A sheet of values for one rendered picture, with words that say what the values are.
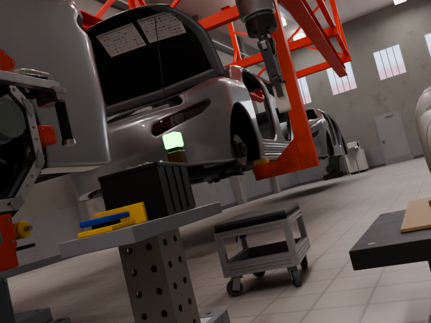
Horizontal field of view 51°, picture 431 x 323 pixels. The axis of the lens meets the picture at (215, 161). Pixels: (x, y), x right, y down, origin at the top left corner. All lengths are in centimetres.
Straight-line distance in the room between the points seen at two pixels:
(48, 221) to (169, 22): 479
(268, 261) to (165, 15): 318
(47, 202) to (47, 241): 69
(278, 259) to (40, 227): 659
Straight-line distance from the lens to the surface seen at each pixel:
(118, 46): 501
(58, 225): 854
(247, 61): 1067
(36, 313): 172
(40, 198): 840
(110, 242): 84
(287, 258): 201
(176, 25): 473
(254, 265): 205
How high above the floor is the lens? 47
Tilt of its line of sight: 4 degrees up
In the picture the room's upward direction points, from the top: 14 degrees counter-clockwise
